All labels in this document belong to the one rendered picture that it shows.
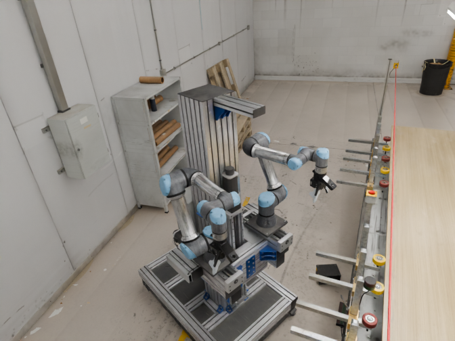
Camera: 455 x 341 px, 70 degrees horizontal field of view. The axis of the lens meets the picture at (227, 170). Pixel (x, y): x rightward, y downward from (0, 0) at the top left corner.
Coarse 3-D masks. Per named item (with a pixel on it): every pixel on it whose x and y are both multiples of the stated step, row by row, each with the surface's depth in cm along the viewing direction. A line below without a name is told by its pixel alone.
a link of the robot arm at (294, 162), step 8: (248, 144) 219; (256, 144) 217; (248, 152) 218; (256, 152) 215; (264, 152) 211; (272, 152) 207; (280, 152) 205; (272, 160) 209; (280, 160) 203; (288, 160) 197; (296, 160) 194; (304, 160) 198; (296, 168) 196
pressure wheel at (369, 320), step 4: (364, 316) 186; (368, 316) 186; (372, 316) 185; (364, 320) 183; (368, 320) 184; (372, 320) 183; (376, 320) 183; (364, 324) 184; (368, 324) 181; (372, 324) 181; (376, 324) 182
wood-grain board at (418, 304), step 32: (416, 128) 394; (416, 160) 329; (448, 160) 326; (416, 192) 284; (448, 192) 281; (416, 224) 249; (448, 224) 247; (416, 256) 222; (448, 256) 220; (416, 288) 200; (448, 288) 198; (384, 320) 183; (416, 320) 182; (448, 320) 181
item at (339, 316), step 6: (300, 300) 202; (300, 306) 201; (306, 306) 199; (312, 306) 198; (318, 306) 198; (318, 312) 197; (324, 312) 195; (330, 312) 194; (336, 312) 194; (336, 318) 193; (342, 318) 191; (348, 318) 190; (360, 324) 187
